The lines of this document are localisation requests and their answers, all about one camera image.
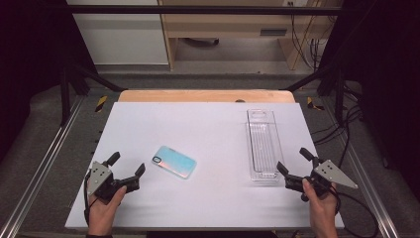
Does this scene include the light blue iridescent phone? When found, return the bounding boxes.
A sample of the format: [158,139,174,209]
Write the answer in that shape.
[152,145,198,180]

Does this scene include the black metal stand strut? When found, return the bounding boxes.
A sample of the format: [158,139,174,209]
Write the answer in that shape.
[59,61,127,127]
[279,61,345,124]

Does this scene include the right hand-held gripper black cable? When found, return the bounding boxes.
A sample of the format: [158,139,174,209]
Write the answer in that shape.
[328,188,380,238]

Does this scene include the clear plastic tray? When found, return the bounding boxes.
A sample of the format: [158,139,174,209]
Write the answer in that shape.
[245,108,286,183]

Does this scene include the left hand-held gripper black cable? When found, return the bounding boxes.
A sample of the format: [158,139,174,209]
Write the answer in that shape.
[83,171,100,227]

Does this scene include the person's left hand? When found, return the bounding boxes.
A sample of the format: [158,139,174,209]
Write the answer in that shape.
[86,184,128,237]

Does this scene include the hanging desk cables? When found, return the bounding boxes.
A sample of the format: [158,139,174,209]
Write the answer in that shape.
[289,1,332,71]

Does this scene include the light wooden desk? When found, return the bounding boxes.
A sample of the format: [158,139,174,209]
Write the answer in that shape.
[157,0,342,71]

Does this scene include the white cabinet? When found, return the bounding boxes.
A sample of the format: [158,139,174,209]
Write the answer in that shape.
[65,0,169,66]

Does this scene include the hand-held gripper black cable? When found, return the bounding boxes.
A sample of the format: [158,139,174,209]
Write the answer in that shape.
[328,188,380,238]
[83,171,100,227]

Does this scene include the wooden table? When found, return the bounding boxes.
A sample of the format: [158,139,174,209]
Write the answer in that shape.
[117,88,296,104]

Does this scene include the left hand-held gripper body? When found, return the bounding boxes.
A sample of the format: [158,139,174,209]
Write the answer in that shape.
[86,161,141,203]

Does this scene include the yellow black striped tape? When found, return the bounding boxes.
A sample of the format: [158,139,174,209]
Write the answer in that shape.
[306,96,325,111]
[94,95,109,113]

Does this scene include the person's right hand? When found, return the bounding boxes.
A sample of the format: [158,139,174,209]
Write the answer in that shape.
[301,178,340,238]

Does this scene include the bundle of black floor cables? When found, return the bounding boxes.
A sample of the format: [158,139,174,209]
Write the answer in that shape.
[311,82,365,170]

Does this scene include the black horizontal frame bar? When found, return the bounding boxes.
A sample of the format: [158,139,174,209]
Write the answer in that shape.
[67,4,345,16]

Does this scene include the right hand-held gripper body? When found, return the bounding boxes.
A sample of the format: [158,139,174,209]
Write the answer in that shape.
[284,159,359,203]

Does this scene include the aluminium rail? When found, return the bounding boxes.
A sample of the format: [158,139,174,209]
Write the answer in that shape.
[320,98,401,238]
[0,94,85,238]

